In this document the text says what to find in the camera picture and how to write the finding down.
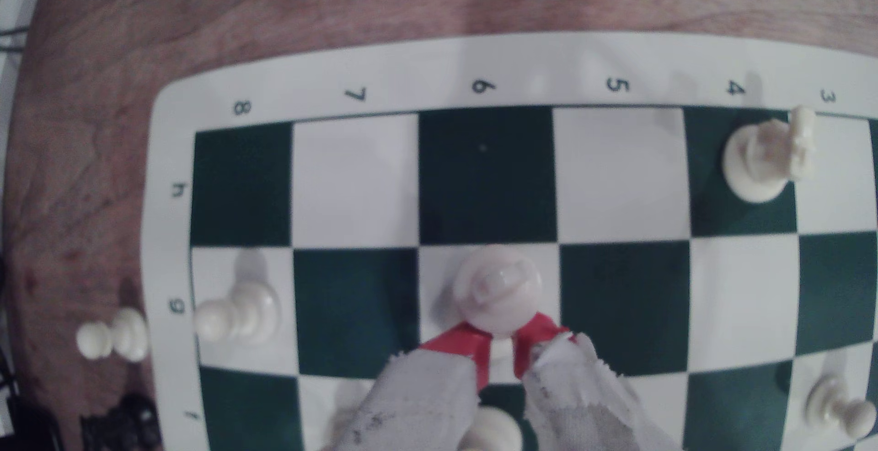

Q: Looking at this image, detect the green white chess mat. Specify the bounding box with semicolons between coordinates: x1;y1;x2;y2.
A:
140;31;878;451

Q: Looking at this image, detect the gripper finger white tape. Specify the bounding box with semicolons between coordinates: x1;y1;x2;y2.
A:
513;311;681;451
329;322;492;451

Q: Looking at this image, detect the black chess piece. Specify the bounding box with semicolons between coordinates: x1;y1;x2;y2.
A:
80;392;163;451

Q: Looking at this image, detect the white chess pawn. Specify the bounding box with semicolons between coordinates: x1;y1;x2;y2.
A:
194;279;282;344
75;307;150;363
804;374;878;440

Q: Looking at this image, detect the white knight on h4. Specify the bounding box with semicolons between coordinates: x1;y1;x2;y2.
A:
722;106;819;204

